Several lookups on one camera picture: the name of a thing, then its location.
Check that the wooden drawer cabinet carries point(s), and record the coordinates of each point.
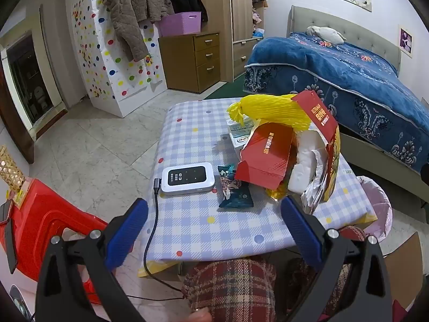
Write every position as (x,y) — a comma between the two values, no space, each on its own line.
(181,63)

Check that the table with checkered tablecloth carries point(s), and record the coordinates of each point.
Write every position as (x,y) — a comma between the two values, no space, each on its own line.
(201,228)

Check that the red plastic stool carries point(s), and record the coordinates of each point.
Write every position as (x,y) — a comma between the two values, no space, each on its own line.
(43,214)

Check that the yellow plastic wrapper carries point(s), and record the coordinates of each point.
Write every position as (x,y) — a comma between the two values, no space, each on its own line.
(276,193)

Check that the glass door cabinet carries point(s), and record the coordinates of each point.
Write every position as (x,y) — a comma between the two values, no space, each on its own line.
(25,73)

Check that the red cardboard box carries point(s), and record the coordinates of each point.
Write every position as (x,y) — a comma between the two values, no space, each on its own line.
(264,154)

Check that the grey upholstered bed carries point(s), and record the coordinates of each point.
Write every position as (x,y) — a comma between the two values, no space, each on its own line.
(368,37)

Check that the green floor mat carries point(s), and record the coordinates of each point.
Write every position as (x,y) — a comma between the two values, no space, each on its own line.
(231,89)

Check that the woven bamboo basket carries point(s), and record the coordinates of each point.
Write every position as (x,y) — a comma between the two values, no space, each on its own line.
(10,171)

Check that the white dotted cabinet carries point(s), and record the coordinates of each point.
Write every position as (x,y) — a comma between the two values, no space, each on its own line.
(100,67)

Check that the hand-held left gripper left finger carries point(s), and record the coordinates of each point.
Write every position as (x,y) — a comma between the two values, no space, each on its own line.
(129,231)

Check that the wooden wardrobe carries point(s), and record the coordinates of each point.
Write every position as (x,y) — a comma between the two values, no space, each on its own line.
(241,13)

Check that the yellow foam net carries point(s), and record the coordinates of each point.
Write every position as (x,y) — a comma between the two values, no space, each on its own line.
(268,107)

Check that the brown quilted jacket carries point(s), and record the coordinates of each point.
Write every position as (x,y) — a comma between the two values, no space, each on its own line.
(134,10)

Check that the grey pillow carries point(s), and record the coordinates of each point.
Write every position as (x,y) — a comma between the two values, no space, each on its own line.
(326,34)

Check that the bin with pink bag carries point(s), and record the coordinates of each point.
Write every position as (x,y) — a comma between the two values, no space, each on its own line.
(378,208)

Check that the dark snack wrapper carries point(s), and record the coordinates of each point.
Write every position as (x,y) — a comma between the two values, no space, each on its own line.
(236,198)

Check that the silver plastic wrap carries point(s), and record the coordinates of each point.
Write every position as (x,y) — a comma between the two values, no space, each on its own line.
(313,191)

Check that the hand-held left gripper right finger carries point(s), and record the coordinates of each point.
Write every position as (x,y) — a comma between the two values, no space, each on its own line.
(301,231)

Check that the blue patterned blanket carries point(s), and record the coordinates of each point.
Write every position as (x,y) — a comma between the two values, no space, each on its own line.
(335,73)

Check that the red paper bag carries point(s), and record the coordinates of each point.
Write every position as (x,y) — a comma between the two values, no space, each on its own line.
(318,114)

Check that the white portable device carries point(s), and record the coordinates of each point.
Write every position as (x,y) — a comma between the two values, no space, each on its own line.
(201,187)

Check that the small wall poster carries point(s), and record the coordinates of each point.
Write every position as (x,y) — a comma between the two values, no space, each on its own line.
(406,39)

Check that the purple plastic basket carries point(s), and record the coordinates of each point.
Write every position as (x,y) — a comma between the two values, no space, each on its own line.
(181,23)

